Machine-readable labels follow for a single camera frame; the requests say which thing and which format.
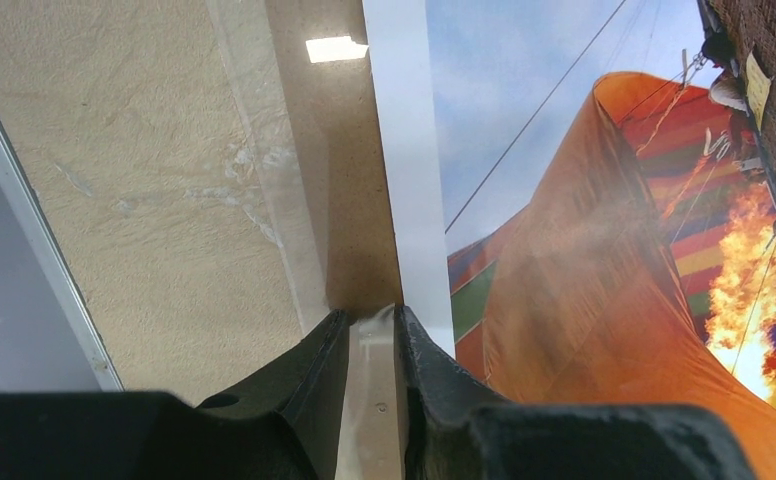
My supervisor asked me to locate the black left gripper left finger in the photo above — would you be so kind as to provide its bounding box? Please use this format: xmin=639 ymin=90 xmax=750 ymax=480
xmin=0 ymin=311 xmax=349 ymax=479

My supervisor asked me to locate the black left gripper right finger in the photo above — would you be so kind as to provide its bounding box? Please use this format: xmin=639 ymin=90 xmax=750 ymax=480
xmin=394 ymin=305 xmax=756 ymax=479

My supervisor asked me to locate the hot air balloon photo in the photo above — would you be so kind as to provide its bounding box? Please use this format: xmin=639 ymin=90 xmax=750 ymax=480
xmin=364 ymin=1 xmax=776 ymax=479

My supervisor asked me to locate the brown cardboard backing board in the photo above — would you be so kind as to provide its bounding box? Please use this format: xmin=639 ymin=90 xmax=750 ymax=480
xmin=266 ymin=1 xmax=403 ymax=479

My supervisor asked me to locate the aluminium table edge rail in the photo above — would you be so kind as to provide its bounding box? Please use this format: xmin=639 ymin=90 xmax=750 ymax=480
xmin=0 ymin=121 xmax=123 ymax=393

